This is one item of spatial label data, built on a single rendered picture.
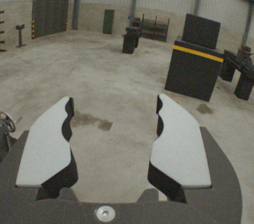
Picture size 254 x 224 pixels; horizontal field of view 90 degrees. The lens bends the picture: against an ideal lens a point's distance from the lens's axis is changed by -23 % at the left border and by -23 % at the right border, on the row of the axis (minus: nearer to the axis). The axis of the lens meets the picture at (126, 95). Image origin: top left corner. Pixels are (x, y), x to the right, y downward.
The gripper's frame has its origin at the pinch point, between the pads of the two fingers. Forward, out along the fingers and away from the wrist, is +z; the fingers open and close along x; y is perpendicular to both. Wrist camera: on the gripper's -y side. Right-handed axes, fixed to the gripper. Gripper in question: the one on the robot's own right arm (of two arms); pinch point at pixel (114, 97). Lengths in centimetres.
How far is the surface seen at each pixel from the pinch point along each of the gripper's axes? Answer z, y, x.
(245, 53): 398, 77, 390
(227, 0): 1163, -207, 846
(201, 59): 318, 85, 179
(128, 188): 81, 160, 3
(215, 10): 1186, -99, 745
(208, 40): 350, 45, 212
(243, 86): 342, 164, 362
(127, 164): 117, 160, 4
